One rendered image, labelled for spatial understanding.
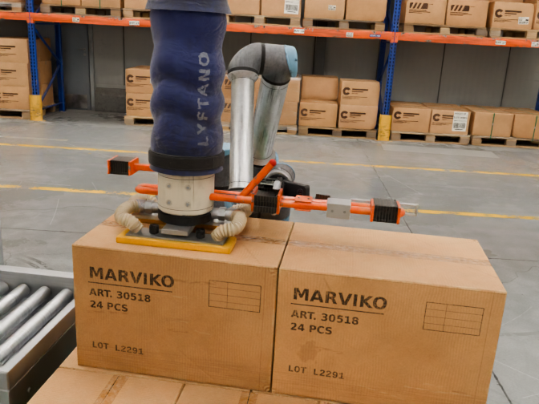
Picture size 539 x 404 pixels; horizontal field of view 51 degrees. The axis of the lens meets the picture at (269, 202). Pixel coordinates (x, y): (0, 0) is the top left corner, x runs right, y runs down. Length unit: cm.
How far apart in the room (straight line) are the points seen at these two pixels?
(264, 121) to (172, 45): 85
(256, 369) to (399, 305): 46
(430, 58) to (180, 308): 907
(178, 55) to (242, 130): 55
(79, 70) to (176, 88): 919
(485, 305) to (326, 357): 45
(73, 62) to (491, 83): 725
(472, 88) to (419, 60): 105
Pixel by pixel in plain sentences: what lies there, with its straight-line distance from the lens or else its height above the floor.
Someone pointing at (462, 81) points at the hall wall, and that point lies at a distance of 1059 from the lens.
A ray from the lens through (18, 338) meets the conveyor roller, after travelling 211.
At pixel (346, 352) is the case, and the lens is 167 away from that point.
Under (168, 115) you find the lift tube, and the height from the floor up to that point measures 132.
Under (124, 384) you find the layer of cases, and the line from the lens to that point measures 181.
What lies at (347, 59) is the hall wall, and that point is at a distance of 1020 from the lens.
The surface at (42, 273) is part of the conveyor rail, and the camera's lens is 244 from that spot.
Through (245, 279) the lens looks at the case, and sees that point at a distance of 160.
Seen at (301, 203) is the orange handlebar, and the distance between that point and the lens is 168.
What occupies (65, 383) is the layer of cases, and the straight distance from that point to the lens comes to 185.
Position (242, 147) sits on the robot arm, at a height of 116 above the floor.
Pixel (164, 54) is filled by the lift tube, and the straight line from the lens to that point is 161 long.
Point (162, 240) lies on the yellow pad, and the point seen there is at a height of 96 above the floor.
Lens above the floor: 157
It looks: 17 degrees down
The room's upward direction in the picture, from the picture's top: 3 degrees clockwise
